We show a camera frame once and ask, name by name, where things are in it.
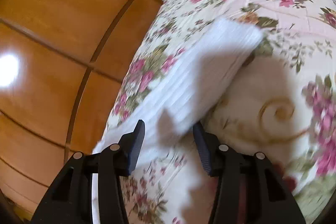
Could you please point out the white knitted garment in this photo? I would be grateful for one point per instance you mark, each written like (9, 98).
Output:
(169, 184)

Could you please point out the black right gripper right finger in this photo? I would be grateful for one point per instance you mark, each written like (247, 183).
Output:
(251, 179)

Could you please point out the wooden wardrobe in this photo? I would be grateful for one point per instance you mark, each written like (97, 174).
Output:
(62, 64)

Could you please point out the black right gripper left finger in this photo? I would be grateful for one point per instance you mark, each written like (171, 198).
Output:
(69, 197)

